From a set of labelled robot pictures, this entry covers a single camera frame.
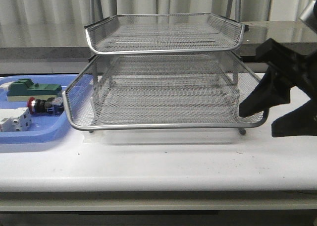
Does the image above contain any blue plastic tray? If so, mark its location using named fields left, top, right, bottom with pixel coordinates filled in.
left=0, top=74, right=77, bottom=144

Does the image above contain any white circuit breaker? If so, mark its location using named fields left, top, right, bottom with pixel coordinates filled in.
left=0, top=108, right=32, bottom=132

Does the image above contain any white small component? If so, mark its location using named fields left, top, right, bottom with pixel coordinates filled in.
left=0, top=81, right=13, bottom=92

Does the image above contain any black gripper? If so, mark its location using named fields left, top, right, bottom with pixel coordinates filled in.
left=239, top=38, right=317, bottom=137

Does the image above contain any silver mesh tray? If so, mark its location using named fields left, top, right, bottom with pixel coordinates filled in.
left=85, top=13, right=245, bottom=55
left=63, top=52, right=269, bottom=131

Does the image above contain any green electrical switch block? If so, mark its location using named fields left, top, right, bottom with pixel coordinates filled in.
left=6, top=78, right=62, bottom=102

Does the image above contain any red emergency push button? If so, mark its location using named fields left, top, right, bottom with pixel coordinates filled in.
left=27, top=97, right=64, bottom=116

